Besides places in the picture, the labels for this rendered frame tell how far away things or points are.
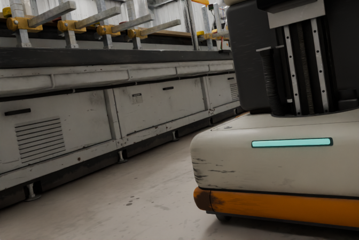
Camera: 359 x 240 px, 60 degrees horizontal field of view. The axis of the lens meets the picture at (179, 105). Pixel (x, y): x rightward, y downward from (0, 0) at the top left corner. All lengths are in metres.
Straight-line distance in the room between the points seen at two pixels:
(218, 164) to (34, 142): 1.12
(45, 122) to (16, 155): 0.22
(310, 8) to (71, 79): 1.13
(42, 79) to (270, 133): 1.07
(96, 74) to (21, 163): 0.58
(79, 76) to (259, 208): 1.14
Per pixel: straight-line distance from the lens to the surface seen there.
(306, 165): 0.79
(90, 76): 1.72
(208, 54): 2.71
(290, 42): 1.05
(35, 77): 1.53
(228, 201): 0.90
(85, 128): 1.94
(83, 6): 11.83
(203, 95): 3.07
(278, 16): 1.03
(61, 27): 1.66
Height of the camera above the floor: 0.42
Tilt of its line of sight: 3 degrees down
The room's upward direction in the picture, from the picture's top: 10 degrees counter-clockwise
